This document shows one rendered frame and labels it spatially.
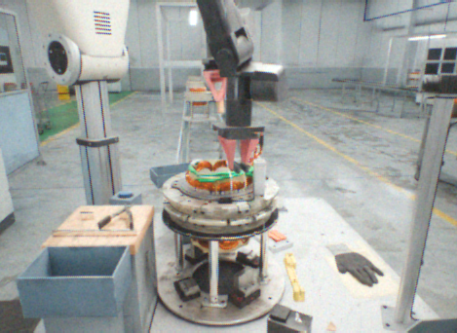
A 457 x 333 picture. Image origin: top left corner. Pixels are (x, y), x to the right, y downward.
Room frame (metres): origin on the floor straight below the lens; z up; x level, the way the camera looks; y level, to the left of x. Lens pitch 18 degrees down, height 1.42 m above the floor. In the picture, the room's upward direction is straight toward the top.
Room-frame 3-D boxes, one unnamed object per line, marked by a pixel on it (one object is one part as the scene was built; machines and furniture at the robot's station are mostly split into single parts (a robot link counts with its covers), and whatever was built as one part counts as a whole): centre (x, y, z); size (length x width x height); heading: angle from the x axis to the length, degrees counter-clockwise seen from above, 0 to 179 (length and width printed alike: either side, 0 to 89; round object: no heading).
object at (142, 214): (0.70, 0.28, 1.05); 0.20 x 0.19 x 0.02; 1
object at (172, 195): (0.87, 0.02, 1.09); 0.32 x 0.32 x 0.01
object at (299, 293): (0.89, -0.21, 0.80); 0.22 x 0.04 x 0.03; 179
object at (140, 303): (0.70, 0.28, 0.91); 0.19 x 0.19 x 0.26; 1
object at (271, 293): (0.87, 0.02, 0.80); 0.39 x 0.39 x 0.01
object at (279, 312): (0.67, -0.16, 0.81); 0.10 x 0.06 x 0.06; 63
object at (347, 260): (0.96, -0.42, 0.79); 0.24 x 0.13 x 0.02; 6
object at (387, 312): (0.71, -0.45, 0.78); 0.09 x 0.09 x 0.01; 71
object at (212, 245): (0.75, 0.03, 0.91); 0.02 x 0.02 x 0.21
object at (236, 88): (0.72, -0.03, 1.37); 0.07 x 0.06 x 0.07; 59
